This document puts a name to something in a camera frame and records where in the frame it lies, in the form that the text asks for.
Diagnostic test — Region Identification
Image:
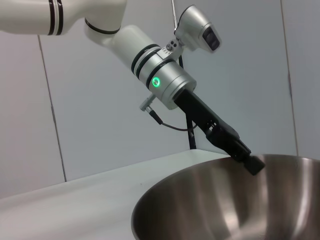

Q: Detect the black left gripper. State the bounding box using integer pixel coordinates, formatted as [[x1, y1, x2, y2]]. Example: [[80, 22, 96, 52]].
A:
[[174, 87, 266, 176]]

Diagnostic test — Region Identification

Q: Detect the stainless steel mixing bowl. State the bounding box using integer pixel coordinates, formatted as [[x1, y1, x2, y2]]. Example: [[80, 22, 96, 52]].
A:
[[131, 153, 320, 240]]

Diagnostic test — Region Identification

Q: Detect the left gripper plug with cable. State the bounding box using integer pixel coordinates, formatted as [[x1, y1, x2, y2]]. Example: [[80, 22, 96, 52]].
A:
[[139, 96, 201, 132]]

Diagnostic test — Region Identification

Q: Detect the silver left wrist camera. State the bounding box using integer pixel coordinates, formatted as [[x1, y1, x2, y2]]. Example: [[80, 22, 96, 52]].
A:
[[159, 4, 223, 61]]

